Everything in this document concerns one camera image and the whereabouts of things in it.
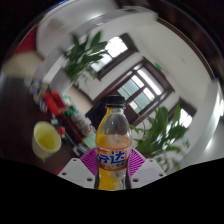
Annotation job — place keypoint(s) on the small potted plant white pot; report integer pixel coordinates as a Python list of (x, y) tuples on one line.
[(83, 55)]

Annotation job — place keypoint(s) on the green exit sign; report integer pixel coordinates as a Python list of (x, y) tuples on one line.
[(158, 66)]

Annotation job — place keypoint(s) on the orange drink plastic bottle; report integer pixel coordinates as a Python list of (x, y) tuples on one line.
[(114, 150)]

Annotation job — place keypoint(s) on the red carpeted staircase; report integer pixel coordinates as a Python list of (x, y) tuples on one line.
[(26, 41)]

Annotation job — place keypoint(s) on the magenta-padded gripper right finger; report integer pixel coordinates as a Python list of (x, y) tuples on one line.
[(137, 163)]

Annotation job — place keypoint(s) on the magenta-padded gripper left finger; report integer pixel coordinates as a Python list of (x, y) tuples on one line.
[(89, 163)]

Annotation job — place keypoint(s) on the small red ball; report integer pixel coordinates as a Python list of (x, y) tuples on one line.
[(61, 130)]

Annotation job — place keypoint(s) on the dark wooden glazed door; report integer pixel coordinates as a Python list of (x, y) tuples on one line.
[(143, 90)]

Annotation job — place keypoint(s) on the dark framed window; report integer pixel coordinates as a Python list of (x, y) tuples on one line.
[(185, 115), (115, 48)]

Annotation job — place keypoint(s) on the large potted plant white pot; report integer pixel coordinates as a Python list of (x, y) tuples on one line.
[(160, 133)]

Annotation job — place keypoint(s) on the green flat pad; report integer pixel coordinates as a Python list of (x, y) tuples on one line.
[(89, 140)]

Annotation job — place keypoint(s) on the pale yellow cup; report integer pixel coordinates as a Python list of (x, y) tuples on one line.
[(45, 141)]

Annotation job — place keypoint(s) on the red plastic box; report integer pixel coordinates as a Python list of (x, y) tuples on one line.
[(56, 101)]

